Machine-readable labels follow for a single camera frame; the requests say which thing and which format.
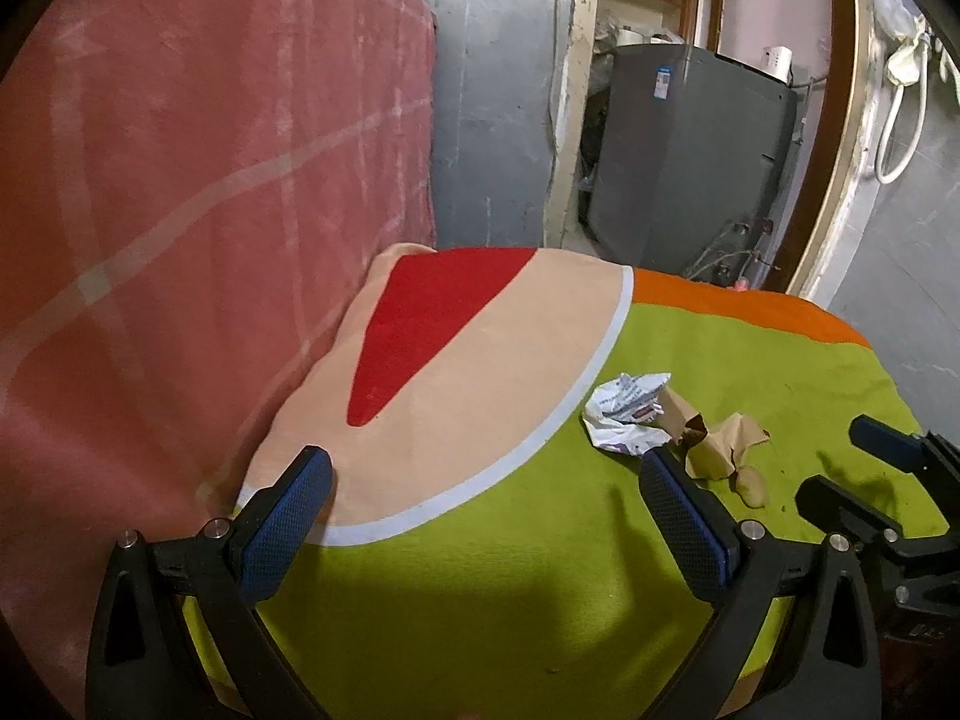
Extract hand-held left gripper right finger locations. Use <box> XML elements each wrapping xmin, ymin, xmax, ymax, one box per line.
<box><xmin>639</xmin><ymin>448</ymin><xmax>884</xmax><ymax>720</ymax></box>

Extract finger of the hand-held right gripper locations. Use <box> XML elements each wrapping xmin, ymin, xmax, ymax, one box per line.
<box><xmin>795</xmin><ymin>474</ymin><xmax>910</xmax><ymax>545</ymax></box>
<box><xmin>850</xmin><ymin>414</ymin><xmax>960</xmax><ymax>485</ymax></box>

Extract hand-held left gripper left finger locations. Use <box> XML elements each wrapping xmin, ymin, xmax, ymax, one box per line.
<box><xmin>85</xmin><ymin>445</ymin><xmax>335</xmax><ymax>720</ymax></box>

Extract large torn brown paper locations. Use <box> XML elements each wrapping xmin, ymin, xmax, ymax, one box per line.
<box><xmin>685</xmin><ymin>414</ymin><xmax>773</xmax><ymax>482</ymax></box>

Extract small torn brown paper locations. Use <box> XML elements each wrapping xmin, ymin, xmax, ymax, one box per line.
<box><xmin>658</xmin><ymin>388</ymin><xmax>710</xmax><ymax>459</ymax></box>

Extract crumpled white silver wrapper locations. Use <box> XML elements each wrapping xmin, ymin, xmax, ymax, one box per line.
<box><xmin>583</xmin><ymin>371</ymin><xmax>673</xmax><ymax>458</ymax></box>

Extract colourful striped blanket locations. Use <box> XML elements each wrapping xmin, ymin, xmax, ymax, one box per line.
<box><xmin>184</xmin><ymin>242</ymin><xmax>938</xmax><ymax>720</ymax></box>

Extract grey washing machine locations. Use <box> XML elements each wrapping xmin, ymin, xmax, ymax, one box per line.
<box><xmin>585</xmin><ymin>43</ymin><xmax>799</xmax><ymax>287</ymax></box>

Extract pink plaid blanket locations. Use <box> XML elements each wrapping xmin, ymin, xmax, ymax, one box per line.
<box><xmin>0</xmin><ymin>0</ymin><xmax>439</xmax><ymax>700</ymax></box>

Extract tangled wires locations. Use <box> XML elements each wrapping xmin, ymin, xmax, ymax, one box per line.
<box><xmin>686</xmin><ymin>219</ymin><xmax>775</xmax><ymax>290</ymax></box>

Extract wooden door frame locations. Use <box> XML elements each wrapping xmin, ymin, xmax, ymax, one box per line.
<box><xmin>780</xmin><ymin>0</ymin><xmax>880</xmax><ymax>302</ymax></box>

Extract white hose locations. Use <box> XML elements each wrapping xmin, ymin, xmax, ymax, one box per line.
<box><xmin>874</xmin><ymin>28</ymin><xmax>960</xmax><ymax>185</ymax></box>

